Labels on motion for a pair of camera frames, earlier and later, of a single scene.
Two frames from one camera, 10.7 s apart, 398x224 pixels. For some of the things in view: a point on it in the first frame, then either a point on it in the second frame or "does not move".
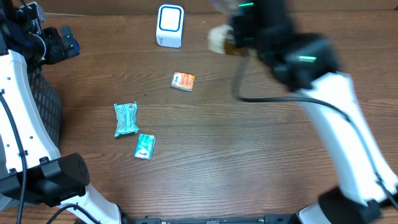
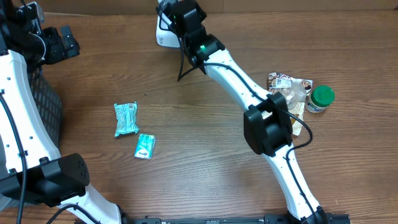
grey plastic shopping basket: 49,102 does not move
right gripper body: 244,37 → 176,28
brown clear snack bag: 219,41 → 295,90
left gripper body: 62,40 does not move
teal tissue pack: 145,147 does not move
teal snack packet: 126,114 does not move
